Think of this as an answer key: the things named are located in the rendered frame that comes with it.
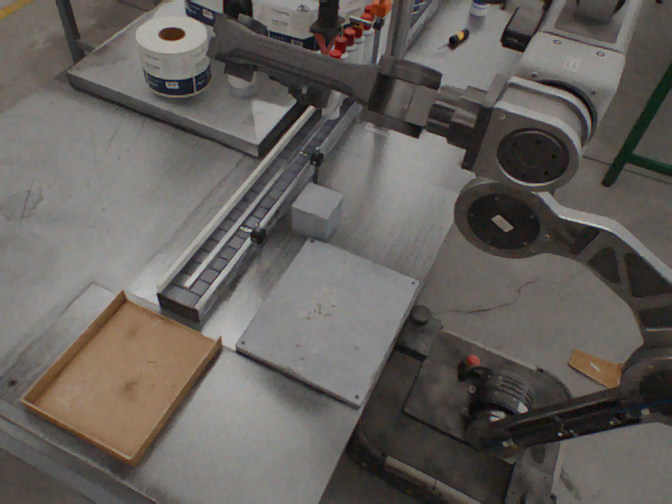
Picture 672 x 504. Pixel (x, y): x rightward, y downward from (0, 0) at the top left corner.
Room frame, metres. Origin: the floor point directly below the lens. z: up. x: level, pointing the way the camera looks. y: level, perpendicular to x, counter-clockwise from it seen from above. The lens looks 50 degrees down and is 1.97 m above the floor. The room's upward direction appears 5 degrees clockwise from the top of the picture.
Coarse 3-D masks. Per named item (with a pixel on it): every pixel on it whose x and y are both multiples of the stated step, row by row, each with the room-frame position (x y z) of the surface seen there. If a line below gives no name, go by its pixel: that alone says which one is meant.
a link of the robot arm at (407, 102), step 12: (396, 84) 0.76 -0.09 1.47; (408, 84) 0.75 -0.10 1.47; (384, 96) 0.76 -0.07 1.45; (396, 96) 0.74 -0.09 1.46; (408, 96) 0.74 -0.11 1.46; (420, 96) 0.73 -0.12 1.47; (432, 96) 0.72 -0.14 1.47; (384, 108) 0.74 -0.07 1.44; (396, 108) 0.73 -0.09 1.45; (408, 108) 0.73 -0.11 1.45; (420, 108) 0.72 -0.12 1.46; (408, 120) 0.71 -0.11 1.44; (420, 120) 0.70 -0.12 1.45
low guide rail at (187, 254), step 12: (312, 108) 1.43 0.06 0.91; (300, 120) 1.37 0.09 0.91; (288, 132) 1.31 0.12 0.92; (264, 168) 1.17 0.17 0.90; (252, 180) 1.11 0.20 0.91; (240, 192) 1.06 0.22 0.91; (228, 204) 1.02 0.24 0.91; (216, 216) 0.97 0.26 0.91; (204, 228) 0.93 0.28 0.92; (204, 240) 0.91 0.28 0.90; (192, 252) 0.86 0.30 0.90; (180, 264) 0.82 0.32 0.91; (168, 276) 0.78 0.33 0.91
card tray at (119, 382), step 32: (96, 320) 0.69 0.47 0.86; (128, 320) 0.71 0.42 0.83; (160, 320) 0.72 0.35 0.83; (64, 352) 0.60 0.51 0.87; (96, 352) 0.63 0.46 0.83; (128, 352) 0.63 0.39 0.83; (160, 352) 0.64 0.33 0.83; (192, 352) 0.64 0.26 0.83; (64, 384) 0.55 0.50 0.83; (96, 384) 0.55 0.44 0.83; (128, 384) 0.56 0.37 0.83; (160, 384) 0.56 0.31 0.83; (192, 384) 0.57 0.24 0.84; (64, 416) 0.48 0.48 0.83; (96, 416) 0.49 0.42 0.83; (128, 416) 0.49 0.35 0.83; (160, 416) 0.48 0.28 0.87; (128, 448) 0.43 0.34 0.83
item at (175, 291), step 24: (432, 0) 2.20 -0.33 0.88; (312, 120) 1.42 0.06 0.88; (336, 120) 1.43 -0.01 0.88; (288, 144) 1.30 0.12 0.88; (312, 144) 1.31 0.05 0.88; (240, 216) 1.01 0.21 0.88; (264, 216) 1.02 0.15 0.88; (216, 240) 0.93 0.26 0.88; (240, 240) 0.93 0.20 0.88; (192, 264) 0.85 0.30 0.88; (216, 264) 0.85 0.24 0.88; (168, 288) 0.77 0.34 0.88; (192, 288) 0.78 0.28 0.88
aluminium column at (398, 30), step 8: (400, 0) 1.48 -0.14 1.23; (408, 0) 1.46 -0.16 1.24; (392, 8) 1.48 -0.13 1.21; (400, 8) 1.48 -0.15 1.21; (408, 8) 1.46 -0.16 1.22; (392, 16) 1.47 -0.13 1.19; (400, 16) 1.48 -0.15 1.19; (408, 16) 1.47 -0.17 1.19; (392, 24) 1.47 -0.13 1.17; (400, 24) 1.47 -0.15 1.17; (408, 24) 1.49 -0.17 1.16; (392, 32) 1.47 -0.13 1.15; (400, 32) 1.46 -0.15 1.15; (408, 32) 1.49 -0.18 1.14; (392, 40) 1.47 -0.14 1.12; (400, 40) 1.46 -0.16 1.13; (392, 48) 1.48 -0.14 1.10; (400, 48) 1.46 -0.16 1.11; (392, 56) 1.48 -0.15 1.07; (400, 56) 1.46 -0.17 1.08; (384, 128) 1.47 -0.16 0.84
